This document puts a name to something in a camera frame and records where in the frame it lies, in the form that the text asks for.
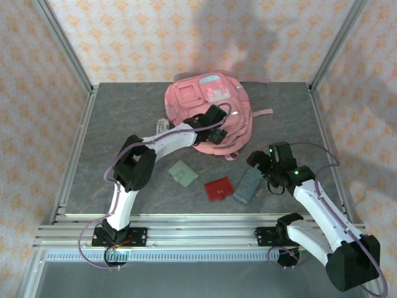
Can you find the pink student backpack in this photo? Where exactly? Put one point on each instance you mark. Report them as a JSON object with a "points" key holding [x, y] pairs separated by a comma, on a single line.
{"points": [[198, 99]]}

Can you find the grey blue fabric pouch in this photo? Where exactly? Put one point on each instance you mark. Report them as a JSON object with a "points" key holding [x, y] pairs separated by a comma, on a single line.
{"points": [[247, 186]]}

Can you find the red wallet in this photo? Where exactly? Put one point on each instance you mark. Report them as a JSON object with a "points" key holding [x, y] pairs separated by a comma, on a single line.
{"points": [[218, 188]]}

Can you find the white toy vehicle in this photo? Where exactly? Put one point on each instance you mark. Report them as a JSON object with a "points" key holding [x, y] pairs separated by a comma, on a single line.
{"points": [[162, 125]]}

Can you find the mint green wallet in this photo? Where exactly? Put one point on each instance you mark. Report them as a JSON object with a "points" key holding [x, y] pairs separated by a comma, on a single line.
{"points": [[183, 174]]}

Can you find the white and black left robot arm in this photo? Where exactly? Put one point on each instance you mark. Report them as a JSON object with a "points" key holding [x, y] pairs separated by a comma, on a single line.
{"points": [[122, 201]]}

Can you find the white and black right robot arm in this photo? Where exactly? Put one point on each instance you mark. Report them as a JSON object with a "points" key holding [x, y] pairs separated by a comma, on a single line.
{"points": [[316, 201]]}

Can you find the aluminium table side rail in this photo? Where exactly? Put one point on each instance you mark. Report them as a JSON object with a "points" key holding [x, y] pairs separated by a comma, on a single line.
{"points": [[329, 146], [81, 139]]}

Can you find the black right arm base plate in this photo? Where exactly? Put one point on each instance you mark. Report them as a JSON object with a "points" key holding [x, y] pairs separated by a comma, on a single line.
{"points": [[263, 236]]}

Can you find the aluminium mounting rail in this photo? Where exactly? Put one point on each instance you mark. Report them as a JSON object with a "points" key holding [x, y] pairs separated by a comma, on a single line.
{"points": [[201, 236]]}

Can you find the aluminium frame post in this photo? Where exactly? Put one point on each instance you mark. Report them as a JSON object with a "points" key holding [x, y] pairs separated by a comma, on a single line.
{"points": [[338, 46], [66, 46]]}

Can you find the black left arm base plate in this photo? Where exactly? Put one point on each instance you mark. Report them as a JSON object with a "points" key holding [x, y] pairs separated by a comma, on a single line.
{"points": [[138, 236]]}

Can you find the aluminium frame leg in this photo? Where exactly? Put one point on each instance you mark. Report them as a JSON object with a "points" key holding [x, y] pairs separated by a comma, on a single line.
{"points": [[31, 276]]}

